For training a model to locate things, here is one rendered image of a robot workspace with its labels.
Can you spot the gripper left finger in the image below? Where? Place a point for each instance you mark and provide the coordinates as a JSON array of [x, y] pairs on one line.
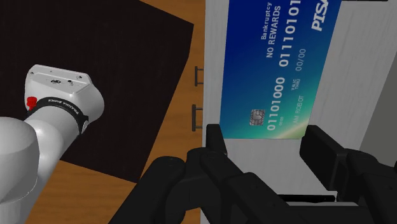
[[198, 192]]

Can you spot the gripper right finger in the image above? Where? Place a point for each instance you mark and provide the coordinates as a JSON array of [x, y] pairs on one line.
[[366, 180]]

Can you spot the white chest of drawers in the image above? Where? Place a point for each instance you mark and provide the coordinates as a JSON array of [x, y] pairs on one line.
[[344, 80]]

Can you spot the blue bank card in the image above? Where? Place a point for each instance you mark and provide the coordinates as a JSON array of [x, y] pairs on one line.
[[263, 68]]

